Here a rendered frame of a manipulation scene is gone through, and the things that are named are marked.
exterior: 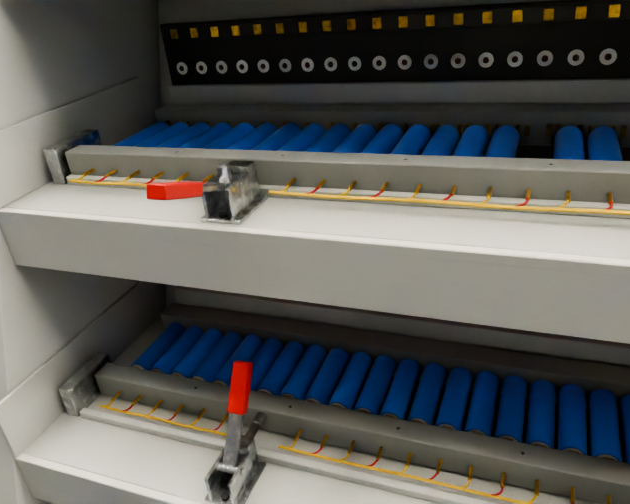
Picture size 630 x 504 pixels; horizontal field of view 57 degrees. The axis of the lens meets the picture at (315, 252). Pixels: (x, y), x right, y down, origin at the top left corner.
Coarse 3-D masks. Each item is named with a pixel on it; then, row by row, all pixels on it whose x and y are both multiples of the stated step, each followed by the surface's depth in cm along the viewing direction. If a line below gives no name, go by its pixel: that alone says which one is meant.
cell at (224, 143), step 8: (232, 128) 47; (240, 128) 47; (248, 128) 47; (224, 136) 45; (232, 136) 45; (240, 136) 46; (208, 144) 44; (216, 144) 44; (224, 144) 44; (232, 144) 45
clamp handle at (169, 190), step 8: (216, 168) 35; (224, 168) 35; (224, 176) 36; (152, 184) 30; (160, 184) 29; (168, 184) 30; (176, 184) 30; (184, 184) 31; (192, 184) 32; (200, 184) 32; (208, 184) 34; (216, 184) 34; (224, 184) 35; (152, 192) 30; (160, 192) 29; (168, 192) 30; (176, 192) 30; (184, 192) 31; (192, 192) 32; (200, 192) 32
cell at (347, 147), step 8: (360, 128) 43; (368, 128) 44; (352, 136) 42; (360, 136) 42; (368, 136) 43; (344, 144) 40; (352, 144) 41; (360, 144) 41; (344, 152) 39; (352, 152) 40; (360, 152) 41
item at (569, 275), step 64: (64, 128) 47; (128, 128) 54; (0, 192) 42; (64, 192) 43; (128, 192) 42; (64, 256) 41; (128, 256) 39; (192, 256) 37; (256, 256) 35; (320, 256) 33; (384, 256) 32; (448, 256) 30; (512, 256) 29; (576, 256) 28; (448, 320) 32; (512, 320) 31; (576, 320) 29
